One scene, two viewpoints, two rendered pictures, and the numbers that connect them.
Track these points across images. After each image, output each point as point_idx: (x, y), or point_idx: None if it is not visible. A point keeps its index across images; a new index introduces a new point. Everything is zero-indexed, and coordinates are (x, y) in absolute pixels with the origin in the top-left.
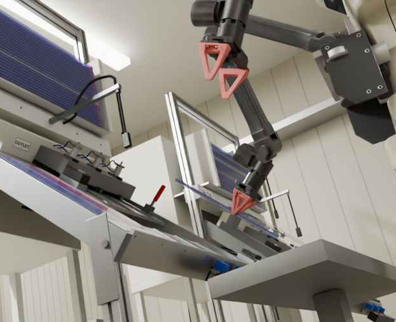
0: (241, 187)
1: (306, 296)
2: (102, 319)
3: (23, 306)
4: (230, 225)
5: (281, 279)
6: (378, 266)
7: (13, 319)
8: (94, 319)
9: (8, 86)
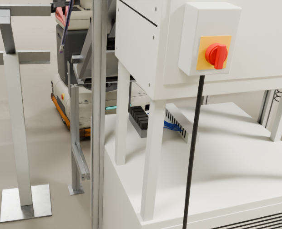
0: (65, 5)
1: None
2: (167, 103)
3: (147, 137)
4: (11, 22)
5: None
6: None
7: (159, 154)
8: (173, 103)
9: None
